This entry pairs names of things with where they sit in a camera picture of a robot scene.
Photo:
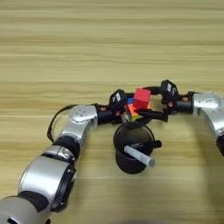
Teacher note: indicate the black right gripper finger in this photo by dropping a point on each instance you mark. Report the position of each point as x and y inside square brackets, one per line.
[154, 89]
[151, 113]

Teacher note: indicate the red cube block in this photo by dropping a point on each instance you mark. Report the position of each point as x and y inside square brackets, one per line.
[142, 99]

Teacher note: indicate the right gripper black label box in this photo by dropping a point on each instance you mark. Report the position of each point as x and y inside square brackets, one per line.
[168, 89]

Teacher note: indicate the multicolour puzzle cube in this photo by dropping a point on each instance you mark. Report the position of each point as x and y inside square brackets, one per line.
[131, 110]

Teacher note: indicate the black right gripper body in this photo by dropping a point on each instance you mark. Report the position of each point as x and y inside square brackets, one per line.
[183, 105]

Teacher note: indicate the grey marker pen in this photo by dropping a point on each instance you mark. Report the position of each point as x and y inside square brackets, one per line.
[140, 156]

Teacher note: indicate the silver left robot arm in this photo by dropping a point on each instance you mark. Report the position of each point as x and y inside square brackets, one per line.
[81, 115]

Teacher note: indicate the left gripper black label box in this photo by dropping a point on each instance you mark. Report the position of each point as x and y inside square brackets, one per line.
[118, 98]

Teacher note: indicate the black mesh pen cup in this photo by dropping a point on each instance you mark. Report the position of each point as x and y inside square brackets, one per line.
[132, 135]

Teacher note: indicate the black marker pen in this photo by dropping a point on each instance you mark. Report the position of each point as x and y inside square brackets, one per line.
[153, 144]

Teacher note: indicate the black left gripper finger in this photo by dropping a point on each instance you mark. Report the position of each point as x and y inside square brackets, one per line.
[140, 120]
[130, 95]

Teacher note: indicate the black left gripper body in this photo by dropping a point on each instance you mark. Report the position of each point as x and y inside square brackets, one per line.
[105, 115]

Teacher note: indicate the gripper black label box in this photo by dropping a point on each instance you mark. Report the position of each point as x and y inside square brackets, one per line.
[118, 98]
[168, 89]

